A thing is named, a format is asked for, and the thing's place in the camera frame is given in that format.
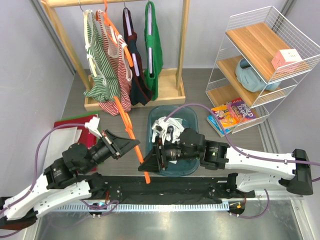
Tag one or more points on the lilac hanger in green top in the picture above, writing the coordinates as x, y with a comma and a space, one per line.
149, 34

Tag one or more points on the white slotted cable duct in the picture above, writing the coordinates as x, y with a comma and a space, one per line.
148, 208

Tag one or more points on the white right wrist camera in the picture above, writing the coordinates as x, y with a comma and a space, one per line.
160, 128

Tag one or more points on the wooden clothes rack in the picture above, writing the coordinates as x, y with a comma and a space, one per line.
171, 86

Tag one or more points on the orange plastic hanger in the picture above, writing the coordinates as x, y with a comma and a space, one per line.
128, 128

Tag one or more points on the white navy-trimmed tank top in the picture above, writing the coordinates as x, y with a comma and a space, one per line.
172, 127

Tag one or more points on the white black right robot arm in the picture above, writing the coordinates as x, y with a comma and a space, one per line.
290, 171

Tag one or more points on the teal transparent plastic bin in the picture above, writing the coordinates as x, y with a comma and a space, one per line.
184, 118

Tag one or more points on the red striped tank top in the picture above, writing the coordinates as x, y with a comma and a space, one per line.
114, 48

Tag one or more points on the blue paperback book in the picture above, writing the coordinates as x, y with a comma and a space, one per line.
211, 120

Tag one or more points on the green striped tank top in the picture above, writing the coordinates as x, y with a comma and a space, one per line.
105, 83

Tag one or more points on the white wire shelf rack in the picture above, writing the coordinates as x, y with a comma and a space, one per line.
257, 36

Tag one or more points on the pink cube power socket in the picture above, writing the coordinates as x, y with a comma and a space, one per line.
285, 57

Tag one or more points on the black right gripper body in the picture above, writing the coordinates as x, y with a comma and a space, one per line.
168, 153

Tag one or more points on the red book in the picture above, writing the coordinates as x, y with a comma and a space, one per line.
77, 156

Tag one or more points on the colourful Roald Dahl book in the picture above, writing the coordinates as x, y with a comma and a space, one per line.
234, 112

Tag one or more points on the light blue cap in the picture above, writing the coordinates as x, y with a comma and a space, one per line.
250, 80

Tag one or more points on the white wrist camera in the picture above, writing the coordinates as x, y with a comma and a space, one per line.
160, 128
92, 126

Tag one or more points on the white paper sheets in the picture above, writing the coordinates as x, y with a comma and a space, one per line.
60, 140

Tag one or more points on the green folder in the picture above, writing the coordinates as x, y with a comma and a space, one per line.
85, 137

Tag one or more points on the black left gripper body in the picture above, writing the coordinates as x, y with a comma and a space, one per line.
100, 153

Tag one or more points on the dark maroon tank top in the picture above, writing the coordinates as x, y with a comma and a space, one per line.
140, 93

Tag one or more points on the cream plastic hanger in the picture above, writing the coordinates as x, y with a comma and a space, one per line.
87, 40

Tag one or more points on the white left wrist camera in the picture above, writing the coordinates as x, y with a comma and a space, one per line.
92, 126

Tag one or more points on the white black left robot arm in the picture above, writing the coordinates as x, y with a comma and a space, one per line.
64, 181

